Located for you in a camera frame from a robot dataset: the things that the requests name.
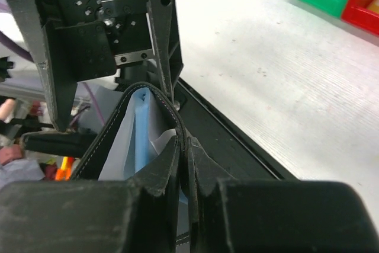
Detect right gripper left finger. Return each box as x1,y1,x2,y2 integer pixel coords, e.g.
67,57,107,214
1,139,180,252

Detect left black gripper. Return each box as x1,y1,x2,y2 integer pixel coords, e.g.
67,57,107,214
6,0,184,132

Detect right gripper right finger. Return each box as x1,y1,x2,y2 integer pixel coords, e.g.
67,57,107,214
188,137,376,252

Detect black leather card holder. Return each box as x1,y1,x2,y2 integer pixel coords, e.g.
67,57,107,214
71,82,187,252

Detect red plastic bin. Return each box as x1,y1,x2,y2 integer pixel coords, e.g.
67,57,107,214
341,0,378,36

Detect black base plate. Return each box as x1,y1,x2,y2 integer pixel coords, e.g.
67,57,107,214
175,79,297,181

